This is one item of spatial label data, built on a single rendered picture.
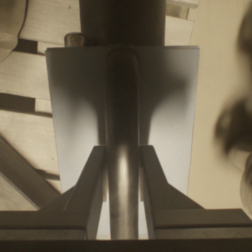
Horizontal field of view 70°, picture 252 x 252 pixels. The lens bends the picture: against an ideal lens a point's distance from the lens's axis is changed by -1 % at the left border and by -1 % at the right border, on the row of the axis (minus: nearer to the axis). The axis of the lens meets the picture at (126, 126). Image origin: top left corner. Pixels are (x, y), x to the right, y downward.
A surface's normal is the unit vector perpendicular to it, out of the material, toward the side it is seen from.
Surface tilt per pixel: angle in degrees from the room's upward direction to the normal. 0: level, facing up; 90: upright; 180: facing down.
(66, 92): 0
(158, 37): 51
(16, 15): 43
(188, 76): 0
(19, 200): 0
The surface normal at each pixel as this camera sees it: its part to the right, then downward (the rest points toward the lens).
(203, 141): 0.00, 0.26
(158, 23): 0.73, 0.17
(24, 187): 0.78, -0.60
